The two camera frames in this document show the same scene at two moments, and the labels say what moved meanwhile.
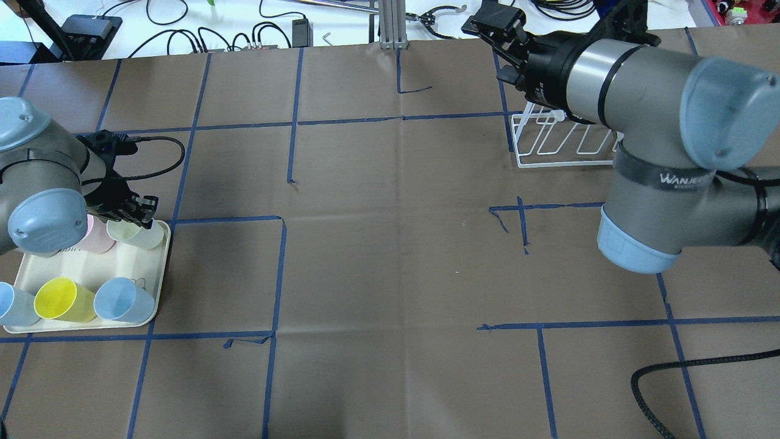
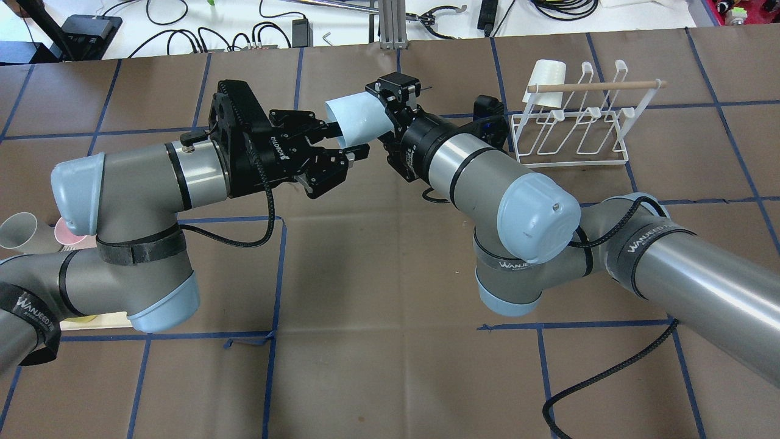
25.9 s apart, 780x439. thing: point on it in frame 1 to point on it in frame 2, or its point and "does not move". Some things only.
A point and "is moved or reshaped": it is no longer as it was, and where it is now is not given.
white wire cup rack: (546, 139) does not move
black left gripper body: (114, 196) to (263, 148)
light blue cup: (121, 299) is moved or reshaped
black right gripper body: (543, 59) to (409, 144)
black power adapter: (302, 34) does not move
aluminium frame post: (393, 25) does not move
